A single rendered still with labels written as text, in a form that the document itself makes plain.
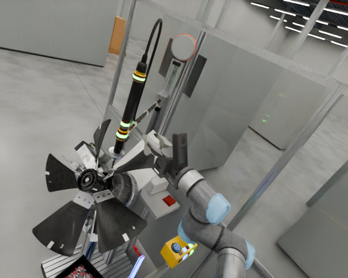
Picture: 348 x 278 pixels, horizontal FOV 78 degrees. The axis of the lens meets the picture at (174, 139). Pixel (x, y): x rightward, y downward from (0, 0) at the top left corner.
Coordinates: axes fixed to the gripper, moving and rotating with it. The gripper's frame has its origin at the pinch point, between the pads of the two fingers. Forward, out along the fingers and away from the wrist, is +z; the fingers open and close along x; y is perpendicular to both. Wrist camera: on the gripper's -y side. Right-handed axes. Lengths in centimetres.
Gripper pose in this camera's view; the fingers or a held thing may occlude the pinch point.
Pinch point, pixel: (151, 134)
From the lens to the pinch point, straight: 75.5
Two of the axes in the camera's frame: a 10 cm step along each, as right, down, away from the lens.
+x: 7.0, -1.0, 7.1
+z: -6.2, -5.8, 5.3
